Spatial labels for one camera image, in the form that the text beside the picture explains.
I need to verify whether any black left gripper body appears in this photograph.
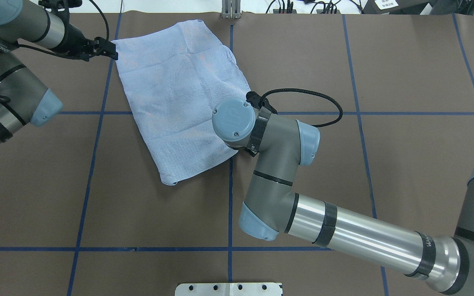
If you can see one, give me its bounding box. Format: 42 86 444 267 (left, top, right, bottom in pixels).
58 25 90 60

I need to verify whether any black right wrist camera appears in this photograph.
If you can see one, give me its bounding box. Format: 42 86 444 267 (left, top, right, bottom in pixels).
245 91 278 114

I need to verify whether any aluminium frame post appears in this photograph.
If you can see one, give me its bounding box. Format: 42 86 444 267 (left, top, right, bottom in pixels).
221 0 242 19

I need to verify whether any blue striped button shirt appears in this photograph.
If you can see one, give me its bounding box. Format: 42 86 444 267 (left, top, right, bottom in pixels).
114 19 250 186

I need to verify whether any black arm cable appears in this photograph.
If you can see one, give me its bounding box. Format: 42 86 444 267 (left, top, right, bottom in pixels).
260 88 343 128
0 0 110 105

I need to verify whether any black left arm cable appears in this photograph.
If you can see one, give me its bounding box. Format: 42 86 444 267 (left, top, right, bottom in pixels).
0 0 110 105

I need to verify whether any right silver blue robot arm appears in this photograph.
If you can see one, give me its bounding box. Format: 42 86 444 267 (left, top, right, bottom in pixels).
212 99 474 296

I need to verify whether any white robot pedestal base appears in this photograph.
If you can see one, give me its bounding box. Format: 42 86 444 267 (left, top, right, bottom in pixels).
174 282 283 296

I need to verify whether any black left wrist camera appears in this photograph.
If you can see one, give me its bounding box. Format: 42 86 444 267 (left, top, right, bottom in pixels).
37 0 83 11

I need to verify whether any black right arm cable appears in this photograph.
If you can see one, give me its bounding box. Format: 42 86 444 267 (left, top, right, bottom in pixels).
260 88 343 128

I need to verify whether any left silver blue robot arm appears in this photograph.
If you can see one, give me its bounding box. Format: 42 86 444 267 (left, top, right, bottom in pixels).
0 0 118 144

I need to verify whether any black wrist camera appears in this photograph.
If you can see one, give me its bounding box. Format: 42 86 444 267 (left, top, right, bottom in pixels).
37 0 83 11
245 91 278 114

